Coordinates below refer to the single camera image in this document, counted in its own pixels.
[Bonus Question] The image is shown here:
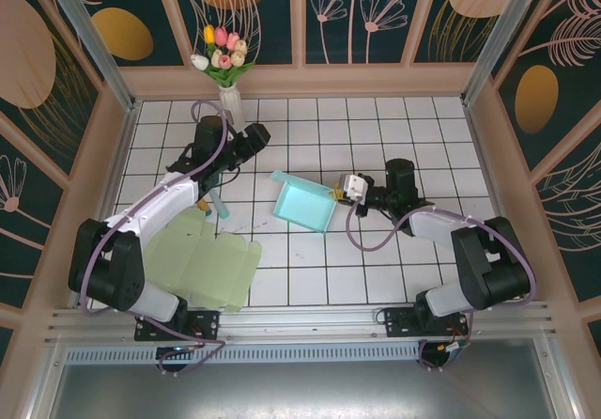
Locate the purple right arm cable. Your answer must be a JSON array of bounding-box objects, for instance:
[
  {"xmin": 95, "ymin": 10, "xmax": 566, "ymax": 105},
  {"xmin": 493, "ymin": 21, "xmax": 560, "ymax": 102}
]
[{"xmin": 346, "ymin": 197, "xmax": 536, "ymax": 371}]

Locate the light blue paper box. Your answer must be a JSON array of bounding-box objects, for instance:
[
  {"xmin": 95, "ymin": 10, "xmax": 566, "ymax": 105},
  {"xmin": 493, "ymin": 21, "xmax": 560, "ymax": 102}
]
[{"xmin": 271, "ymin": 169, "xmax": 339, "ymax": 234}]

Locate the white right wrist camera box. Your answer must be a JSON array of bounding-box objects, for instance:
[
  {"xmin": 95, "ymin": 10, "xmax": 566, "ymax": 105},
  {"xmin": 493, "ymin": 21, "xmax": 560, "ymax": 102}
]
[{"xmin": 340, "ymin": 172, "xmax": 373, "ymax": 203}]

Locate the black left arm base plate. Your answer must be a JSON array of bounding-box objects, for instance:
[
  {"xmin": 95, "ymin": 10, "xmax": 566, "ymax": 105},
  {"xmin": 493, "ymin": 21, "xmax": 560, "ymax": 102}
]
[{"xmin": 133, "ymin": 309, "xmax": 222, "ymax": 343}]

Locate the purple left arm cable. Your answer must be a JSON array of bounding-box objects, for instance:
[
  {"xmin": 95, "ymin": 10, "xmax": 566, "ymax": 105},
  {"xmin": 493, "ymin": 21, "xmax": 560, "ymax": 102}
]
[{"xmin": 79, "ymin": 101, "xmax": 236, "ymax": 374}]

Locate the aluminium frame post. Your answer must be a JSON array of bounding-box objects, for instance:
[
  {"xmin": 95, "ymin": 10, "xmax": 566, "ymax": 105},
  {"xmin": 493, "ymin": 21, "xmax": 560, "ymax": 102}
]
[
  {"xmin": 460, "ymin": 0, "xmax": 549, "ymax": 106},
  {"xmin": 39, "ymin": 0, "xmax": 143, "ymax": 113}
]

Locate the light green paper box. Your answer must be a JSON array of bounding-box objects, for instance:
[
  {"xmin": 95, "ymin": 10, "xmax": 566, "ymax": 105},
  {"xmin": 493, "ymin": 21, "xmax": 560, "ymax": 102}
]
[{"xmin": 140, "ymin": 206, "xmax": 262, "ymax": 316}]

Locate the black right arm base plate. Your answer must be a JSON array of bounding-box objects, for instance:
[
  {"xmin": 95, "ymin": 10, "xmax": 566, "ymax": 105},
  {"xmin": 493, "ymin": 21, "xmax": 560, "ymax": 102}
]
[{"xmin": 382, "ymin": 304, "xmax": 471, "ymax": 341}]

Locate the tulip bouquet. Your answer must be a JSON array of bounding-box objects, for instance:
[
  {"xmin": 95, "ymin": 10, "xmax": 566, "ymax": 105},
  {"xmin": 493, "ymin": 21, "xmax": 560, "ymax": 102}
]
[{"xmin": 190, "ymin": 23, "xmax": 257, "ymax": 92}]

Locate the white ribbed vase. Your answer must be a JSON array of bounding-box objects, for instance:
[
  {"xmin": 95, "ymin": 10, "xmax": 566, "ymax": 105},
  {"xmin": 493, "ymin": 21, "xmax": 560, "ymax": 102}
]
[{"xmin": 218, "ymin": 85, "xmax": 247, "ymax": 132}]

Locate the grey metal panel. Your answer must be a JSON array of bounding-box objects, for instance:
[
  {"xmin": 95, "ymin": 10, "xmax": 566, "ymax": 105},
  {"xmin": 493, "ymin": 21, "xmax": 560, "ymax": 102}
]
[{"xmin": 25, "ymin": 336, "xmax": 581, "ymax": 419}]

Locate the aluminium mounting rail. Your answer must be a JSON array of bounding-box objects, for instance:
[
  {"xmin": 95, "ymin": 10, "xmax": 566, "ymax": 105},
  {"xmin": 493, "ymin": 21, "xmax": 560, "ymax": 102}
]
[{"xmin": 44, "ymin": 300, "xmax": 561, "ymax": 346}]

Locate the slotted grey cable duct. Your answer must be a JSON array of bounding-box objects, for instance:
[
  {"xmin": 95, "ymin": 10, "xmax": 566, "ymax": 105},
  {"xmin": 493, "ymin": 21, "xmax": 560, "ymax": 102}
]
[{"xmin": 63, "ymin": 346, "xmax": 424, "ymax": 365}]

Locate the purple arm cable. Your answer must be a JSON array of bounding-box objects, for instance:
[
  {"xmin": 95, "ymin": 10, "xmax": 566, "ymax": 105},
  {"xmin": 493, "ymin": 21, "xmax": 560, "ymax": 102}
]
[
  {"xmin": 346, "ymin": 197, "xmax": 536, "ymax": 371},
  {"xmin": 79, "ymin": 101, "xmax": 236, "ymax": 374}
]

